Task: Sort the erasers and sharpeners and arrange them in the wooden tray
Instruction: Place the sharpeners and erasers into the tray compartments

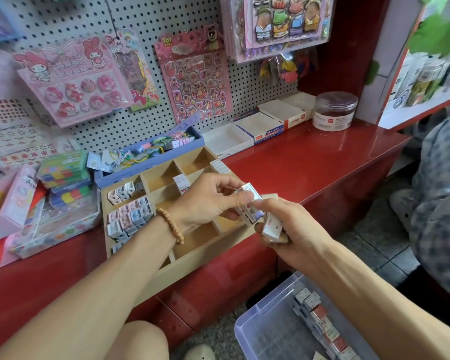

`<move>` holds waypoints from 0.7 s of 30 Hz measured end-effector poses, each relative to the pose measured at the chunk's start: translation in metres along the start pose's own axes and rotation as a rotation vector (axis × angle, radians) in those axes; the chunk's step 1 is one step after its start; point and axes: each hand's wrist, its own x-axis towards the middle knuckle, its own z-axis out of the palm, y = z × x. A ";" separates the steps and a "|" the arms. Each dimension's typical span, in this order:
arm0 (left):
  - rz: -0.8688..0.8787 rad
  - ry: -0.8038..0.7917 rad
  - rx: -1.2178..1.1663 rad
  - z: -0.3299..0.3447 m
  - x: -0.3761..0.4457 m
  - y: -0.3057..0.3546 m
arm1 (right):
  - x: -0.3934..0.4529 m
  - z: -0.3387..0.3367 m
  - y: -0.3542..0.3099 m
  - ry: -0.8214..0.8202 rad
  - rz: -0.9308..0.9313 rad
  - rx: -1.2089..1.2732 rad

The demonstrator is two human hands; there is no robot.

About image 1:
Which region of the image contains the green edged sticker pack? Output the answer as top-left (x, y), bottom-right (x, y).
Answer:
top-left (105, 29), bottom-right (162, 113)

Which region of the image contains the pale pink card pack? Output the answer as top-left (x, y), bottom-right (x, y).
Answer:
top-left (0, 50), bottom-right (27, 106)

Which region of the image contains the pink sticker pack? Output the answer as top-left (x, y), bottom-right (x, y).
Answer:
top-left (153, 24), bottom-right (235, 125)
top-left (13, 33), bottom-right (132, 129)

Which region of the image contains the person's left leg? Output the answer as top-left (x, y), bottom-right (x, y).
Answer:
top-left (101, 320), bottom-right (171, 360)

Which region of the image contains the white side shelf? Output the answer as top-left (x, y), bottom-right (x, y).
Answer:
top-left (356, 0), bottom-right (450, 132)

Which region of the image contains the person's right forearm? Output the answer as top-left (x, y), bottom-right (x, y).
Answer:
top-left (307, 239), bottom-right (450, 360)

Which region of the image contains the clear plastic storage bin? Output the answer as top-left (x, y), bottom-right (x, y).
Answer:
top-left (234, 271), bottom-right (380, 360)

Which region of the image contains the person's left forearm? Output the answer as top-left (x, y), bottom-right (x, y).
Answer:
top-left (0, 221), bottom-right (183, 360)

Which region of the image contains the black stool red cushion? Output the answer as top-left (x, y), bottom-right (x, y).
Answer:
top-left (396, 266), bottom-right (450, 335)

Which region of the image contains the white pegboard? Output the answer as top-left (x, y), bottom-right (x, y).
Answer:
top-left (0, 0), bottom-right (316, 185)

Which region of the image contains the wooden compartment tray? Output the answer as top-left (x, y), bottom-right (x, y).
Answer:
top-left (99, 146), bottom-right (282, 306)

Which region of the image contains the red patterned sticker sheet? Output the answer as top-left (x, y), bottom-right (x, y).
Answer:
top-left (0, 99), bottom-right (80, 173)

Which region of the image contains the blue box of trinkets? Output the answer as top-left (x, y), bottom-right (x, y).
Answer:
top-left (86, 114), bottom-right (206, 191)

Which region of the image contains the blue striped eraser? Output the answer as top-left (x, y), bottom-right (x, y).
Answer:
top-left (238, 182), bottom-right (266, 224)

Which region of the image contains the pink tray of trinkets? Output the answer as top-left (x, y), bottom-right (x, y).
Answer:
top-left (0, 164), bottom-right (40, 275)

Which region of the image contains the white tray box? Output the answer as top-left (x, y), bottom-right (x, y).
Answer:
top-left (232, 110), bottom-right (286, 146)
top-left (256, 89), bottom-right (318, 131)
top-left (201, 121), bottom-right (255, 160)

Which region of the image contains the person's left hand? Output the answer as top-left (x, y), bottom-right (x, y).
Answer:
top-left (165, 172), bottom-right (258, 236)

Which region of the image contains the clear glitter sticker sheet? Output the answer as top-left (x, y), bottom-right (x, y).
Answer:
top-left (0, 0), bottom-right (27, 46)

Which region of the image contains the beaded wooden bracelet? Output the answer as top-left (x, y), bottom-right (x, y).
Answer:
top-left (155, 206), bottom-right (187, 246)

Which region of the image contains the person's right hand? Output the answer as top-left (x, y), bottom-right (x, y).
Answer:
top-left (251, 194), bottom-right (337, 271)

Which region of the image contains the person's left cream clog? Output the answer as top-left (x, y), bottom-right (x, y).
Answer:
top-left (181, 344), bottom-right (217, 360)

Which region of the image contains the clear bag of colourful toys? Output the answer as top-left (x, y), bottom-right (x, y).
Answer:
top-left (258, 48), bottom-right (320, 86)

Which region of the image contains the stack of colourful packs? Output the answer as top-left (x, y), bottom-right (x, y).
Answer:
top-left (36, 149), bottom-right (95, 211)

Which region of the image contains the red display counter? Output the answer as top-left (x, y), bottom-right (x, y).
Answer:
top-left (0, 119), bottom-right (412, 357)

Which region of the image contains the round clear plastic jar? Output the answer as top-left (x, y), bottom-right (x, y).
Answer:
top-left (312, 91), bottom-right (360, 133)

